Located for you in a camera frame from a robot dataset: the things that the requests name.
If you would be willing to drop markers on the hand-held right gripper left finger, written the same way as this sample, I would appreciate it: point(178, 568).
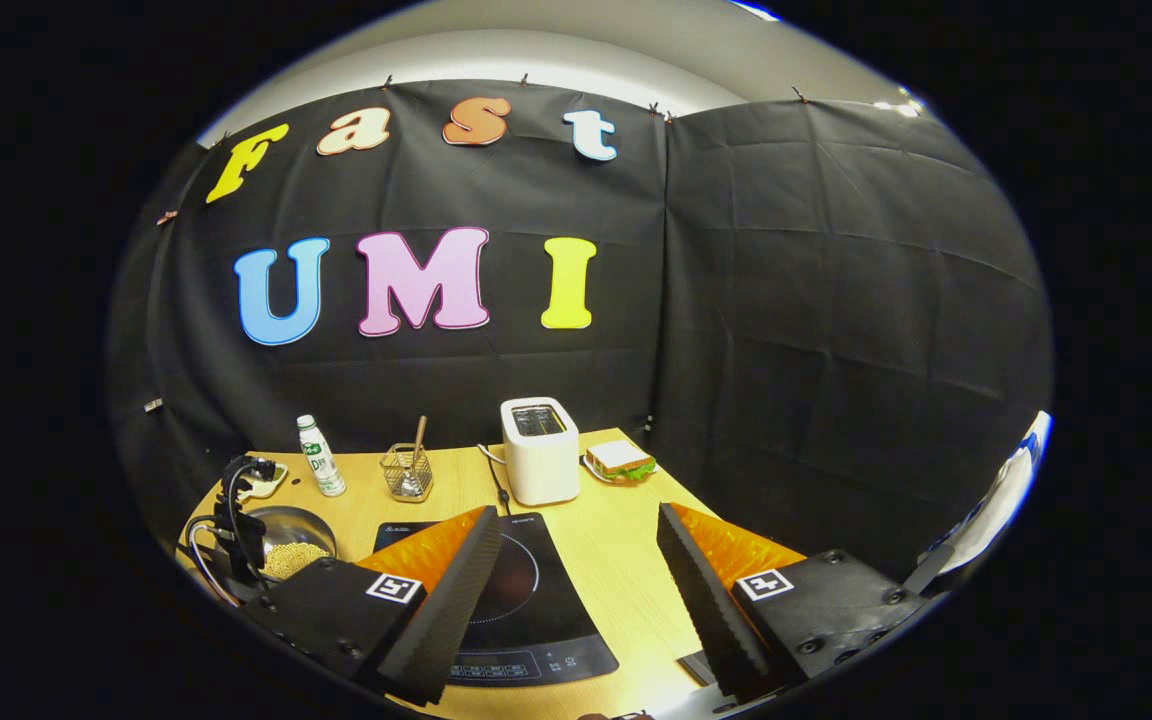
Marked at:
point(456, 590)

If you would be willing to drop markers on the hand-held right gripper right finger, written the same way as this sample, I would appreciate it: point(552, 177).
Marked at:
point(706, 600)

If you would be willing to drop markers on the white green drink bottle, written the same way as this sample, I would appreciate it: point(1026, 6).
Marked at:
point(324, 460)

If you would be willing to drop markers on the black backdrop cloth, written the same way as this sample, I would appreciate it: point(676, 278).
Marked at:
point(786, 300)

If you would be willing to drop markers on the wooden utensil stick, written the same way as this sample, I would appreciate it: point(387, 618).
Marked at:
point(419, 440)

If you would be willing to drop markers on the pile of yellow soybeans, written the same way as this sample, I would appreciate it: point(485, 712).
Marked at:
point(296, 558)

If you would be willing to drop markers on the small ceiling light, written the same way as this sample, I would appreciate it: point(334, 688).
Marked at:
point(901, 103)

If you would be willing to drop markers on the long ceiling light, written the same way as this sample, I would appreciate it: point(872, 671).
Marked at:
point(758, 9)

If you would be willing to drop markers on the white cloth with blue edge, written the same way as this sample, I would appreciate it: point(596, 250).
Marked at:
point(996, 500)

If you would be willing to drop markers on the white toaster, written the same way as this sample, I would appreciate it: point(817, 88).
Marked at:
point(541, 460)

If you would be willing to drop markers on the black induction cooktop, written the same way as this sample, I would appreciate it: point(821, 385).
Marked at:
point(536, 600)

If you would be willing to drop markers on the small white sauce dish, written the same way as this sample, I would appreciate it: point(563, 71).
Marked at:
point(271, 480)

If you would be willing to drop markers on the sandwich with lettuce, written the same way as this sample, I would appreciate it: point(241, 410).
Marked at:
point(621, 460)

